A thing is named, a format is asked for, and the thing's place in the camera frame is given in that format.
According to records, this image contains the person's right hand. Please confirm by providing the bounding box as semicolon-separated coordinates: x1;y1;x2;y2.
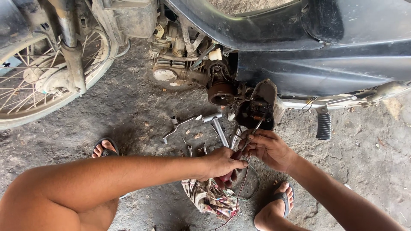
238;129;298;174

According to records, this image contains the person's left hand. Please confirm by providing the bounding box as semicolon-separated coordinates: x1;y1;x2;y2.
200;147;249;190

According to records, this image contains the red handled screwdriver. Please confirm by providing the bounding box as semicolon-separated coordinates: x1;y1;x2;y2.
219;111;270;183

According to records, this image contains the grey stator engine cover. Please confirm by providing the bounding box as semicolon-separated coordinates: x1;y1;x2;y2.
234;78;278;131

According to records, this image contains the rusty brown flywheel rotor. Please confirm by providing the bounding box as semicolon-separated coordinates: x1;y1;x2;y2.
207;82;236;107

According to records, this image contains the black flip-flop sandal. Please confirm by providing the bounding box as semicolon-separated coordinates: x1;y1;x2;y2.
93;137;120;158
269;182;295;219

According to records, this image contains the patterned dirty rag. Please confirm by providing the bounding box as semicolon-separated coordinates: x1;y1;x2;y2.
181;179;241;222

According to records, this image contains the person's right foot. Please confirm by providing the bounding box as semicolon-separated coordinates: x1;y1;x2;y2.
254;181;295;231

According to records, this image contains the person's foot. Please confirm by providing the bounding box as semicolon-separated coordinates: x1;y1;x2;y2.
92;139;117;158
254;181;295;231

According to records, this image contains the bent metal lever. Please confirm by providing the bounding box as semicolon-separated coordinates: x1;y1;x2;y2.
162;115;203;144

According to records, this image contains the black rubber footpeg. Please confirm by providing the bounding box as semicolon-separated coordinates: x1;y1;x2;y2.
316;113;332;141

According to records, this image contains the white plastic plug cap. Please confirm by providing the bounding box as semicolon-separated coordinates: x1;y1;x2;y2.
208;48;223;62

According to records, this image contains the silver footrest bar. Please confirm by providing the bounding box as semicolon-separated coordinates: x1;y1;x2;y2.
278;80;411;113

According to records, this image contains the dusty motorcycle engine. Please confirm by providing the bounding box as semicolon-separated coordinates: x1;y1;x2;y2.
148;13;239;97

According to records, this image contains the black motorcycle body fairing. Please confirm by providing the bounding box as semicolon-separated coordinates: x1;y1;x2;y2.
164;0;411;97

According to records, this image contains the person's left foot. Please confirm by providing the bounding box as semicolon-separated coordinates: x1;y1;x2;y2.
92;139;117;158

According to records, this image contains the grey plastic leg shield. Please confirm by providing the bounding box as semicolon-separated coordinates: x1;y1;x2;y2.
91;0;158;46

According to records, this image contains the grey motorcycle fork leg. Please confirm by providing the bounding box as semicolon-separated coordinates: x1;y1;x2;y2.
48;0;88;95

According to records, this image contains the person's left leg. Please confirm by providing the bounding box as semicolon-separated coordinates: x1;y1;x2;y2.
0;175;120;231

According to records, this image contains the spoked motorcycle wheel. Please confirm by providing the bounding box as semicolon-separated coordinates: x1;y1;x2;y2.
0;27;120;131

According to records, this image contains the silver T-handle socket wrench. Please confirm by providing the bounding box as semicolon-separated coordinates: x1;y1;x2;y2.
201;112;230;148

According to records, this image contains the thin green wire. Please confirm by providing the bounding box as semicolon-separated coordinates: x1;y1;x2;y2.
210;160;261;201

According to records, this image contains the thin red wire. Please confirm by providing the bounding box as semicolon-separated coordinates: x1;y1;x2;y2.
214;157;252;230

